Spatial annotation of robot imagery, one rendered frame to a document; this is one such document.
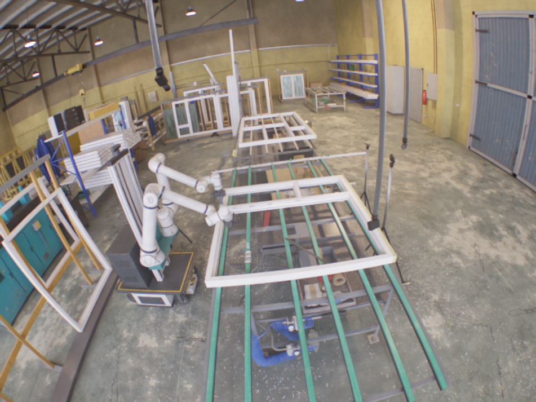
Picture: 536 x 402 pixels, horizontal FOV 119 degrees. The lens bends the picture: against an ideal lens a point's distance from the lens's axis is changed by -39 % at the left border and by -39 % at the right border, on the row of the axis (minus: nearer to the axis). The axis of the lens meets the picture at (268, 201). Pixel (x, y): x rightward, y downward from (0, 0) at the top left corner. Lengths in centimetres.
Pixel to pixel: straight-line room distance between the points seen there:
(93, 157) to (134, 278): 378
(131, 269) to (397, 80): 1069
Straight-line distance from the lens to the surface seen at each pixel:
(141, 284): 308
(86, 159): 639
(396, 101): 1132
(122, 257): 288
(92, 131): 1216
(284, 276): 191
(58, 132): 584
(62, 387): 335
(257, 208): 273
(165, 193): 223
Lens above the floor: 231
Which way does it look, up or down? 30 degrees down
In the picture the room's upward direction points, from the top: 7 degrees counter-clockwise
